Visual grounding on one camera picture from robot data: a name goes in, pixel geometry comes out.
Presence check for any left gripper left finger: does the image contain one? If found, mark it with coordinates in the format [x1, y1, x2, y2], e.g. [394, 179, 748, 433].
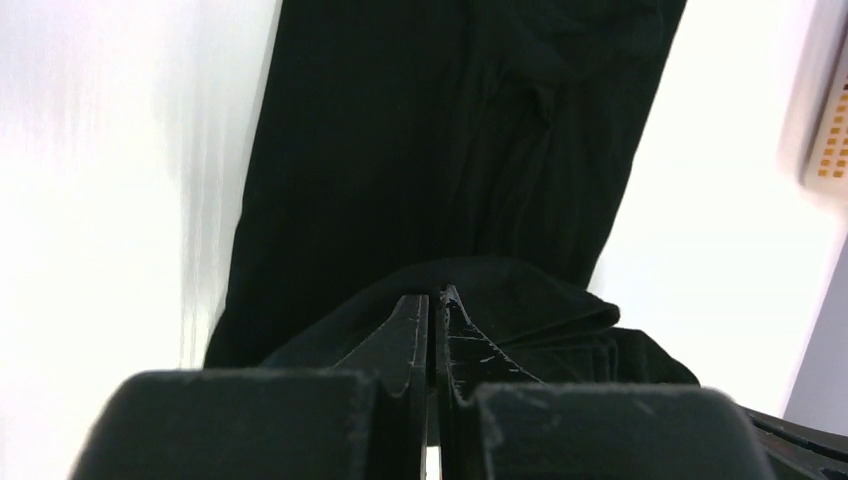
[332, 295, 429, 397]

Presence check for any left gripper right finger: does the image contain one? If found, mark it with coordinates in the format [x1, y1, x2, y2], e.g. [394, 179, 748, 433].
[434, 285, 540, 406]

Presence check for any black t shirt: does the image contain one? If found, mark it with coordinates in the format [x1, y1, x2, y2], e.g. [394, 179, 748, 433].
[204, 1, 696, 384]

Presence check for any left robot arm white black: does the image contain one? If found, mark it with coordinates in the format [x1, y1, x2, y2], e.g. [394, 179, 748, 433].
[336, 288, 847, 479]

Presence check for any white plastic laundry basket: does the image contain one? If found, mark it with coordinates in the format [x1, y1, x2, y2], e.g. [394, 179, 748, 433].
[777, 1, 847, 203]

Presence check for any yellow t shirt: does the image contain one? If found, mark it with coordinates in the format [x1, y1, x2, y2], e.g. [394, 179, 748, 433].
[812, 61, 847, 182]

